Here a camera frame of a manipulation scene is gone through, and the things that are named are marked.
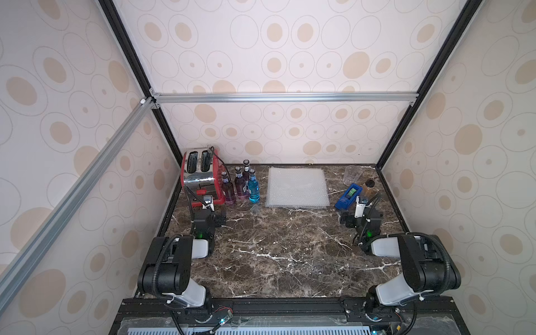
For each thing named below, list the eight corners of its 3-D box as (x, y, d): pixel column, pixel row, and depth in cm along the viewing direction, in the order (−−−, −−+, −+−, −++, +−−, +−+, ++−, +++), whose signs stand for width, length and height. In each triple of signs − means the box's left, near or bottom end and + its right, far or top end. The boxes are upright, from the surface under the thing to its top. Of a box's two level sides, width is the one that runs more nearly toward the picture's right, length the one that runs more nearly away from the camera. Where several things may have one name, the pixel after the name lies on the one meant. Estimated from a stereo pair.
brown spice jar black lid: (359, 199, 108) (366, 187, 100) (357, 192, 111) (363, 179, 103) (369, 199, 108) (377, 187, 100) (366, 192, 111) (373, 179, 103)
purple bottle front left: (227, 205, 105) (219, 178, 90) (228, 198, 108) (221, 171, 92) (235, 205, 105) (228, 178, 90) (236, 198, 108) (230, 171, 92)
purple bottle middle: (237, 198, 107) (231, 173, 92) (238, 192, 109) (232, 166, 95) (246, 198, 107) (242, 173, 92) (247, 192, 109) (243, 166, 95)
